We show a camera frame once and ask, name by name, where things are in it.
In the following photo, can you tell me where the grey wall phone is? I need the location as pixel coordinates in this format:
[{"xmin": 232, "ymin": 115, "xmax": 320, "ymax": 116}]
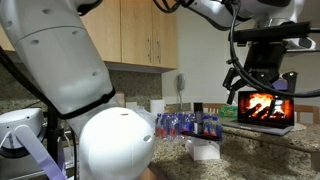
[{"xmin": 176, "ymin": 73, "xmax": 187, "ymax": 93}]

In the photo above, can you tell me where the wooden wall cabinet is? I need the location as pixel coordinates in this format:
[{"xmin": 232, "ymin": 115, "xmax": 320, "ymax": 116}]
[{"xmin": 0, "ymin": 0, "xmax": 179, "ymax": 71}]

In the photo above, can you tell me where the open laptop showing fire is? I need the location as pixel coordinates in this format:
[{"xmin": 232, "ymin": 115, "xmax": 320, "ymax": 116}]
[{"xmin": 221, "ymin": 89, "xmax": 296, "ymax": 137}]

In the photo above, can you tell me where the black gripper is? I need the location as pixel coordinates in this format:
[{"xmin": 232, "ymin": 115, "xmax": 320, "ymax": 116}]
[{"xmin": 222, "ymin": 41, "xmax": 298, "ymax": 105}]

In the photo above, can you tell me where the wooden chair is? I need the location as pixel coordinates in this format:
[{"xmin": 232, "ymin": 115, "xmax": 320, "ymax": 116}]
[
  {"xmin": 294, "ymin": 104, "xmax": 320, "ymax": 125},
  {"xmin": 199, "ymin": 102, "xmax": 228, "ymax": 115}
]

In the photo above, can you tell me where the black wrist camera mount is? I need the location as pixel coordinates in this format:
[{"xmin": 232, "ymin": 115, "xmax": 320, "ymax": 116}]
[{"xmin": 232, "ymin": 21, "xmax": 320, "ymax": 44}]

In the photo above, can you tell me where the white square box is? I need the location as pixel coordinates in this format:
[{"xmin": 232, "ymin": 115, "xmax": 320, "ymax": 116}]
[{"xmin": 185, "ymin": 137, "xmax": 222, "ymax": 162}]

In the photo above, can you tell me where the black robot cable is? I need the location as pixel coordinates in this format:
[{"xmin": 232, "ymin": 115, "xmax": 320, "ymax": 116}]
[{"xmin": 151, "ymin": 0, "xmax": 320, "ymax": 99}]

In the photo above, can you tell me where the pack of water bottles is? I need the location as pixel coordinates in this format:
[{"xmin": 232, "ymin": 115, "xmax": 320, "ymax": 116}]
[{"xmin": 133, "ymin": 106, "xmax": 224, "ymax": 140}]

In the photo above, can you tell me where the white paper towel roll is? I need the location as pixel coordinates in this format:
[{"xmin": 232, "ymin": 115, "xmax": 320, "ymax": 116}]
[{"xmin": 149, "ymin": 99, "xmax": 166, "ymax": 116}]

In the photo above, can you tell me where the black stand pole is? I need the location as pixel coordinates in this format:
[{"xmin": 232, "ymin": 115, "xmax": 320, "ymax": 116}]
[{"xmin": 46, "ymin": 105, "xmax": 60, "ymax": 164}]

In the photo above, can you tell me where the green tissue box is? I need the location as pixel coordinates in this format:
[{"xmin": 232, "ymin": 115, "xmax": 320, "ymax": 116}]
[{"xmin": 218, "ymin": 104, "xmax": 239, "ymax": 118}]

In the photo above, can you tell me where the purple lit monitor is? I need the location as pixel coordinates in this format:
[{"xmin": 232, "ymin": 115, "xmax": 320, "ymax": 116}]
[{"xmin": 271, "ymin": 79, "xmax": 288, "ymax": 92}]

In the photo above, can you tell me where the white device lavender strap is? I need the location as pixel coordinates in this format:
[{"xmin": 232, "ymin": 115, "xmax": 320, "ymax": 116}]
[{"xmin": 0, "ymin": 107, "xmax": 68, "ymax": 180}]

